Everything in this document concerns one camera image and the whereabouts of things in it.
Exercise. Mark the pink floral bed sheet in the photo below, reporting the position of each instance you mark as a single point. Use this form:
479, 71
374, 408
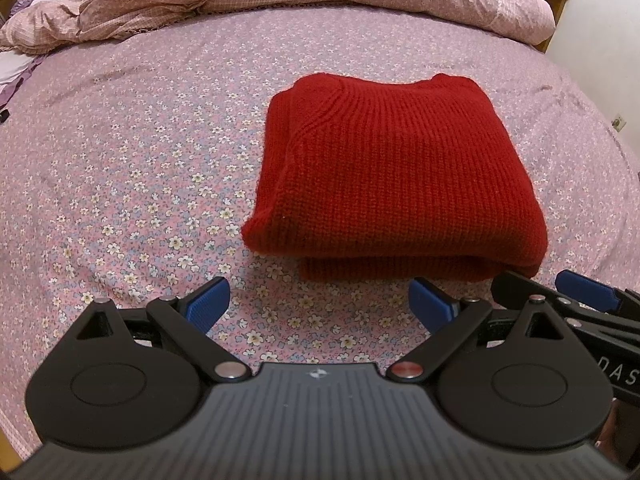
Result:
150, 135

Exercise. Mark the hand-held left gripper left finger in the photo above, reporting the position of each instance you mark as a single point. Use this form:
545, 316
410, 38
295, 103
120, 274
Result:
207, 305

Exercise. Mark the white wall socket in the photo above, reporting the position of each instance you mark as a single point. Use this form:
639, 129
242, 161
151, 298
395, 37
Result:
620, 123

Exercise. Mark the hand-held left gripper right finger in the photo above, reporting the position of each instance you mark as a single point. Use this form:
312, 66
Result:
430, 305

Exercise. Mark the lavender pillow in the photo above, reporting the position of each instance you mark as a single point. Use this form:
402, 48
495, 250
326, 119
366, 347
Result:
15, 67

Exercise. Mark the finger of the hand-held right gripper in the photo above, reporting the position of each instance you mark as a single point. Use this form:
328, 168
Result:
590, 290
515, 287

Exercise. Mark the red knit cardigan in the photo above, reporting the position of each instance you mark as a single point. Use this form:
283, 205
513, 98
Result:
390, 170

